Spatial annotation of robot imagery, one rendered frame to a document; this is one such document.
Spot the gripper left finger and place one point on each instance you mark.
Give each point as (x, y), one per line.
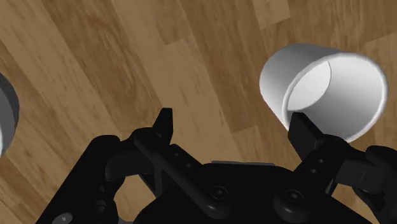
(161, 149)

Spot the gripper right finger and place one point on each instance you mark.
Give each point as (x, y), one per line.
(313, 145)

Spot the white cup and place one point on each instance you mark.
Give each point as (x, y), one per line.
(350, 102)

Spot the grey round bowl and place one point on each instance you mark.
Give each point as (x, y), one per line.
(6, 118)

